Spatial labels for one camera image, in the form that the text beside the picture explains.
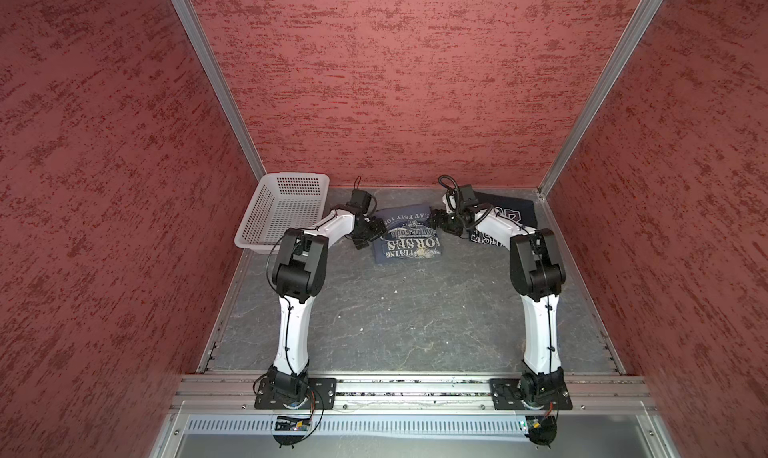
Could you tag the aluminium corner post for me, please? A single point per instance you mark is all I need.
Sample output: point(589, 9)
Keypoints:
point(205, 54)
point(634, 31)

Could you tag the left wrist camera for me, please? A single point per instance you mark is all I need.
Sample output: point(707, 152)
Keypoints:
point(359, 202)

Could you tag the aluminium corner post right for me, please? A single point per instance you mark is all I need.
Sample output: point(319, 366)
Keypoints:
point(634, 31)

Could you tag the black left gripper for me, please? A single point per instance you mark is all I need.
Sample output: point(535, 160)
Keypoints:
point(379, 228)

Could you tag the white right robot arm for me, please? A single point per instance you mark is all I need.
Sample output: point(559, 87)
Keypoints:
point(537, 275)

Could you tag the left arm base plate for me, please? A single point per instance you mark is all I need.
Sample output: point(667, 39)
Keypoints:
point(294, 394)

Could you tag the aluminium front rail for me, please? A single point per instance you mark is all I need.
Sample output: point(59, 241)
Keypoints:
point(426, 393)

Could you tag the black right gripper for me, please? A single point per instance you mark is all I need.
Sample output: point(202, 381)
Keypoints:
point(440, 216)

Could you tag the circuit board with wires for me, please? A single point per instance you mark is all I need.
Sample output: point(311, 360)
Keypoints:
point(542, 430)
point(289, 431)

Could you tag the right circuit board with wires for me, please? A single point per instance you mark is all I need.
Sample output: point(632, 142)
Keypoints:
point(542, 430)

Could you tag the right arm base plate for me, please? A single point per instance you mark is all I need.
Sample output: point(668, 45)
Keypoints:
point(510, 393)

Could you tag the aluminium corner post left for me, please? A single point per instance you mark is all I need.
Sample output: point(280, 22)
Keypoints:
point(205, 54)

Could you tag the slotted white cable duct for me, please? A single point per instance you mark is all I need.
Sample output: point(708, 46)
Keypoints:
point(507, 427)

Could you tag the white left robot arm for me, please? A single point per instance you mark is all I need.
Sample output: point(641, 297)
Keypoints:
point(298, 276)

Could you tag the navy tank top red trim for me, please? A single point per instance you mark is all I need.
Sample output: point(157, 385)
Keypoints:
point(516, 209)

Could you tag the white plastic laundry basket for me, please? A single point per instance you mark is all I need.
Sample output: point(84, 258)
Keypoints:
point(281, 201)

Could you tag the grey-blue tank top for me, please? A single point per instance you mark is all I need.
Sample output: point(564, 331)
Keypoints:
point(408, 235)

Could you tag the left circuit board with wires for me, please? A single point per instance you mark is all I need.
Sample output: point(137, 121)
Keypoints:
point(289, 431)

